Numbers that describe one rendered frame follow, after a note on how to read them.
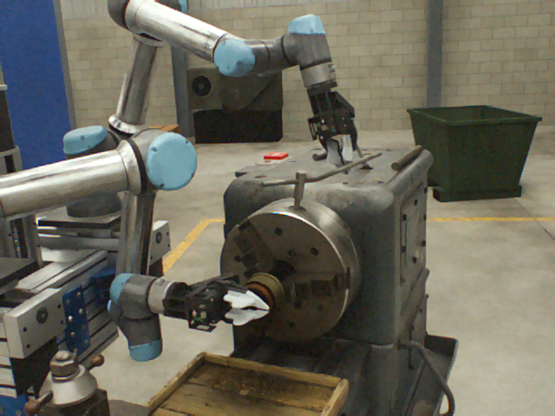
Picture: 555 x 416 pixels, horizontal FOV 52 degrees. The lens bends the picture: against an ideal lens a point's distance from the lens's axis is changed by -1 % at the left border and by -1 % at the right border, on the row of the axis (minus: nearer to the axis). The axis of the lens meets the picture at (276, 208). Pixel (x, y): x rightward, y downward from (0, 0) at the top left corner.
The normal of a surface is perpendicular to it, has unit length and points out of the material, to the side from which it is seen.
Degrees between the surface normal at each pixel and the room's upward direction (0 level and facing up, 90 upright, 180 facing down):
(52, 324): 90
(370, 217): 90
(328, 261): 90
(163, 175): 89
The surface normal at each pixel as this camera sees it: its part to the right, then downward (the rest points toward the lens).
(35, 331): 0.96, 0.03
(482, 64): -0.14, 0.27
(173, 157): 0.61, 0.17
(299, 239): -0.40, 0.26
